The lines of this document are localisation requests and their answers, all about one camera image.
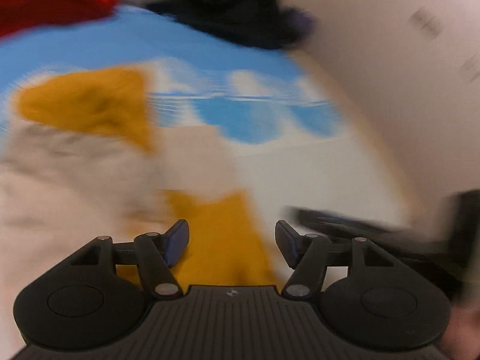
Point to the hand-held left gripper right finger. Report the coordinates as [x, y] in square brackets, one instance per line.
[284, 238]

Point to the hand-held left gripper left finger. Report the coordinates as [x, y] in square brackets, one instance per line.
[179, 238]

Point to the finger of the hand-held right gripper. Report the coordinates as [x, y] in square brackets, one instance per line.
[337, 223]

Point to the yellow and beige hooded jacket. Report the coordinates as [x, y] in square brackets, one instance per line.
[86, 101]

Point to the black clothes pile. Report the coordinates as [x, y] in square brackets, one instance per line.
[232, 15]

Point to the person's right hand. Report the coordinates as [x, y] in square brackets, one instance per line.
[463, 330]

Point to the blue leaf print bed sheet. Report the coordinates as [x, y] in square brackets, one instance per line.
[112, 41]

